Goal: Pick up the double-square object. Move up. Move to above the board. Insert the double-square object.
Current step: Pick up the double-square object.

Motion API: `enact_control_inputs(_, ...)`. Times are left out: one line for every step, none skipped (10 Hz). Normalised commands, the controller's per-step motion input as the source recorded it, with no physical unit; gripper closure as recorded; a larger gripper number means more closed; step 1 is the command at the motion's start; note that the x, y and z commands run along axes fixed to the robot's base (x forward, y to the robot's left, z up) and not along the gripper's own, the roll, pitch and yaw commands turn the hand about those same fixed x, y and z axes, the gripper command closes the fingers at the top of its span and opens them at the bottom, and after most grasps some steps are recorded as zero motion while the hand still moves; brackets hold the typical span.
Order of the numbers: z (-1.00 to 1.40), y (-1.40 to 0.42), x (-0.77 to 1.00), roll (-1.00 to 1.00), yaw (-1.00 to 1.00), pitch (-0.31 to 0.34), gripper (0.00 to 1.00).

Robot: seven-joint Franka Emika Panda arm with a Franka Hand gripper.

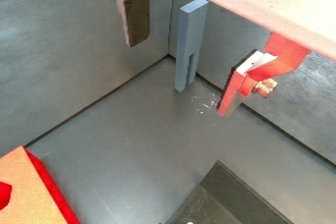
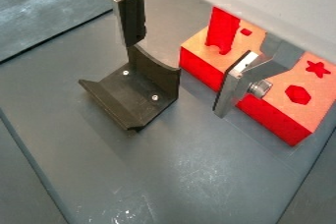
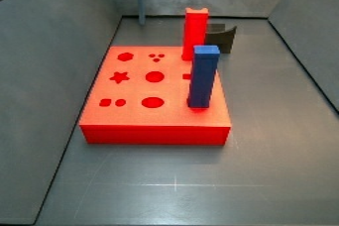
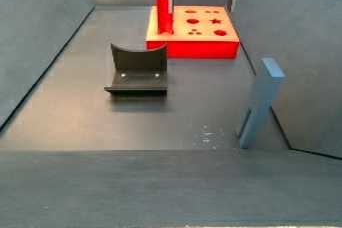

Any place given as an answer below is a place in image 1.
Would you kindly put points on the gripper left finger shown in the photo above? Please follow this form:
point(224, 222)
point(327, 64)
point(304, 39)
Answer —
point(135, 13)

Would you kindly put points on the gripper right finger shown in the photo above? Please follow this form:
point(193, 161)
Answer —
point(252, 75)

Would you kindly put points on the grey-blue double-square peg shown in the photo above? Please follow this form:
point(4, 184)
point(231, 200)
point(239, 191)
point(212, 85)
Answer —
point(192, 18)

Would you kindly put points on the red shape-sorting board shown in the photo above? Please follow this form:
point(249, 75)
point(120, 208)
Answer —
point(31, 199)

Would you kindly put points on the black curved stand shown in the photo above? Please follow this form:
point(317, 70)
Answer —
point(224, 200)

